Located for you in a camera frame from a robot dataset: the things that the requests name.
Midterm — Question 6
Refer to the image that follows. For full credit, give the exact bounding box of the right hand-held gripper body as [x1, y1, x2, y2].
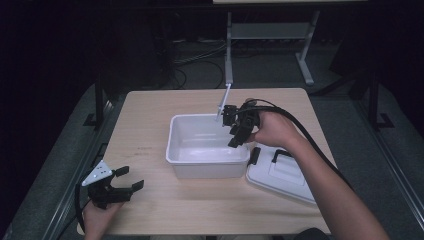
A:
[215, 83, 261, 141]

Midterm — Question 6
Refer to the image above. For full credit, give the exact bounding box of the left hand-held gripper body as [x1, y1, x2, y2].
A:
[81, 160, 133, 211]

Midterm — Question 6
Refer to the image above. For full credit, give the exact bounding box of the white plastic storage box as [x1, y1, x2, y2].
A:
[165, 113, 251, 180]

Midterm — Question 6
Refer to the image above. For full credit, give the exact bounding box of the white lid with black handle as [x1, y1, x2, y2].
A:
[245, 143, 318, 205]

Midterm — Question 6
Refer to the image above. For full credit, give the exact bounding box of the person's left hand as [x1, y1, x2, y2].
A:
[83, 202, 125, 240]

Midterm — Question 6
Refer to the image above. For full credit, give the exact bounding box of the person's right hand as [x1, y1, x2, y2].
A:
[248, 110, 303, 152]

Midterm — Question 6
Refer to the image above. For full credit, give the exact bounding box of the black metal stand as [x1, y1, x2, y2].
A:
[365, 68, 396, 132]
[83, 74, 112, 128]

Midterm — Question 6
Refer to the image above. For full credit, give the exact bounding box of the person's dark clothing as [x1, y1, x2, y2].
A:
[294, 227, 332, 240]

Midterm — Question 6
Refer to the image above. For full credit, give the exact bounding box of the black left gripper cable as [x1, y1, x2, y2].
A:
[74, 183, 92, 233]

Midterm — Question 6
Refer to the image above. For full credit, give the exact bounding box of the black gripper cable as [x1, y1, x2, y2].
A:
[74, 183, 92, 233]
[244, 97, 355, 192]

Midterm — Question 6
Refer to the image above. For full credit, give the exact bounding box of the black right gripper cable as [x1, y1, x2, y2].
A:
[244, 97, 355, 192]

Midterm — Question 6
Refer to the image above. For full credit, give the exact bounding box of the grey metal rail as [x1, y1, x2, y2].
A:
[41, 99, 114, 240]
[352, 99, 424, 232]

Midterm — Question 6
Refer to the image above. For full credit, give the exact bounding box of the bundle of floor cables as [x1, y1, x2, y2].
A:
[171, 38, 228, 90]

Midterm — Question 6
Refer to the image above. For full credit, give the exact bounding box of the white metal desk frame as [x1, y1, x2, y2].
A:
[213, 0, 368, 87]

